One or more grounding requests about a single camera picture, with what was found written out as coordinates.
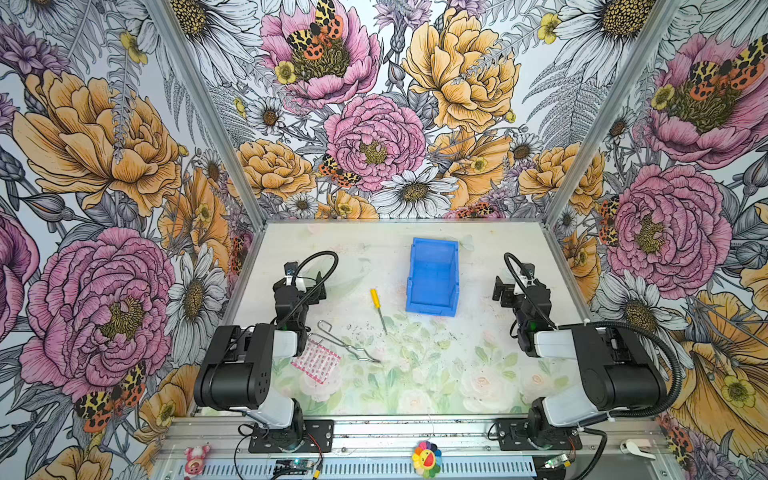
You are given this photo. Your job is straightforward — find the yellow handled screwdriver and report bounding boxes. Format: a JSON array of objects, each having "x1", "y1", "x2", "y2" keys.
[{"x1": 370, "y1": 288, "x2": 388, "y2": 334}]

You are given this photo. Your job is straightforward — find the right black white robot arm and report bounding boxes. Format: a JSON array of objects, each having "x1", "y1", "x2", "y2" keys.
[{"x1": 492, "y1": 271, "x2": 682, "y2": 449}]

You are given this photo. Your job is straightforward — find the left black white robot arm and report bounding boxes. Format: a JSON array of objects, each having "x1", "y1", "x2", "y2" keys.
[{"x1": 193, "y1": 260, "x2": 333, "y2": 454}]

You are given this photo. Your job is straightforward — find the blue plastic bin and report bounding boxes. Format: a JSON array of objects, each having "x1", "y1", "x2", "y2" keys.
[{"x1": 406, "y1": 237, "x2": 460, "y2": 317}]

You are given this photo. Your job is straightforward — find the pink patterned cloth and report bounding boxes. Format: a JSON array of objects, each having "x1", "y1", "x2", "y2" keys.
[{"x1": 291, "y1": 340, "x2": 341, "y2": 385}]

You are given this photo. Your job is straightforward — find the right green circuit board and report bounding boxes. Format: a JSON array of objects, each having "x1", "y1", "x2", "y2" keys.
[{"x1": 542, "y1": 453, "x2": 571, "y2": 469}]

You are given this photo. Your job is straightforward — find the green circuit board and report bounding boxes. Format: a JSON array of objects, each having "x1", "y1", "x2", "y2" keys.
[
  {"x1": 271, "y1": 458, "x2": 315, "y2": 479},
  {"x1": 542, "y1": 453, "x2": 571, "y2": 469}
]

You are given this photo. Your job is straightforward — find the left green circuit board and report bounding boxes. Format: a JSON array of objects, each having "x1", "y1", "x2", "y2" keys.
[{"x1": 271, "y1": 458, "x2": 315, "y2": 479}]

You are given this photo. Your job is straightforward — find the white plastic hook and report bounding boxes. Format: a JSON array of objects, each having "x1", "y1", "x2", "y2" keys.
[{"x1": 620, "y1": 439, "x2": 656, "y2": 461}]

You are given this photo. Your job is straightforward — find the pink bear figurine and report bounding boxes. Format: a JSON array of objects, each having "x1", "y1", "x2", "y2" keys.
[{"x1": 183, "y1": 444, "x2": 211, "y2": 480}]

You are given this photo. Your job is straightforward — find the rainbow flower toy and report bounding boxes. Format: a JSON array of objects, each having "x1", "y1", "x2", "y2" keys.
[{"x1": 411, "y1": 441, "x2": 442, "y2": 479}]

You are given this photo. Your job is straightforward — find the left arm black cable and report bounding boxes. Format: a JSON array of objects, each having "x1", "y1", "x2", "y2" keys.
[{"x1": 272, "y1": 250, "x2": 340, "y2": 330}]

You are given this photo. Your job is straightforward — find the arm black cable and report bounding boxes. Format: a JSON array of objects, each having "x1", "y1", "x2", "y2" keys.
[
  {"x1": 502, "y1": 251, "x2": 684, "y2": 419},
  {"x1": 272, "y1": 250, "x2": 340, "y2": 330}
]

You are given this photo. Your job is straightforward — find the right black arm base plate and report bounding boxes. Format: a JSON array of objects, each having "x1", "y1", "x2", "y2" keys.
[{"x1": 486, "y1": 417, "x2": 582, "y2": 451}]

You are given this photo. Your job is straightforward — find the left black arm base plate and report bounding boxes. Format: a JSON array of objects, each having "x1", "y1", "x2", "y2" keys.
[{"x1": 247, "y1": 420, "x2": 335, "y2": 454}]

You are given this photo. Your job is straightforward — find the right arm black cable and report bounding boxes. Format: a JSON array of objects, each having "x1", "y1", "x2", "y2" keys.
[{"x1": 502, "y1": 251, "x2": 684, "y2": 419}]

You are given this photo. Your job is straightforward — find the white slotted cable duct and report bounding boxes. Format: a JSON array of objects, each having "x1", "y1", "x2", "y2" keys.
[{"x1": 198, "y1": 456, "x2": 537, "y2": 479}]

